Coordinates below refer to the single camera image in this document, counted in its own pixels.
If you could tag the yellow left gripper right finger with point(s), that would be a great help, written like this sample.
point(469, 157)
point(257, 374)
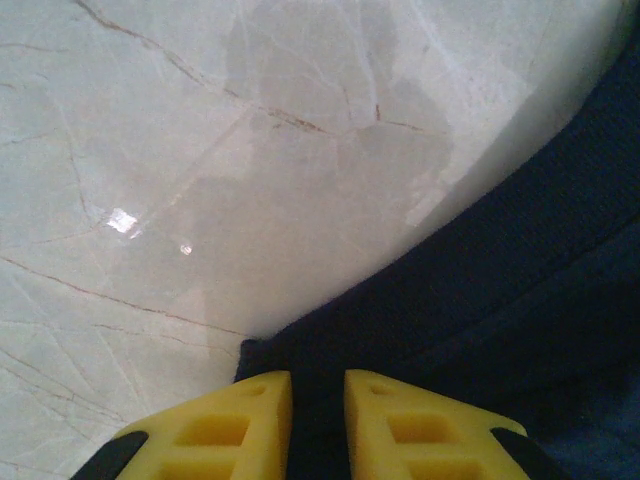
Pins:
point(425, 435)

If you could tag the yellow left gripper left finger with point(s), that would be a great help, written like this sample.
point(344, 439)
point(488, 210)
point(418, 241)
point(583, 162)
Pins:
point(210, 435)

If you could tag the navy blue garment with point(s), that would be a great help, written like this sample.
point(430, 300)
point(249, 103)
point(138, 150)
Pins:
point(475, 310)

